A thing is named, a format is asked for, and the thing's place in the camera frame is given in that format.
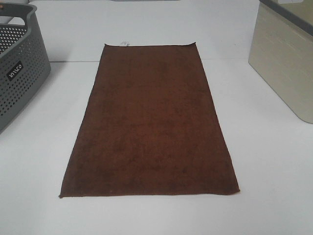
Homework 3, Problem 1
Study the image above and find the brown towel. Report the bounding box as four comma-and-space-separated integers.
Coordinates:
60, 43, 240, 198

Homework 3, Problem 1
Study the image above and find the grey perforated plastic basket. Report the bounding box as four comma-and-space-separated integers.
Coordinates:
0, 3, 51, 130

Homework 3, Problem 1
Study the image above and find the beige plastic bin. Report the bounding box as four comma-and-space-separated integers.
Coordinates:
248, 0, 313, 123

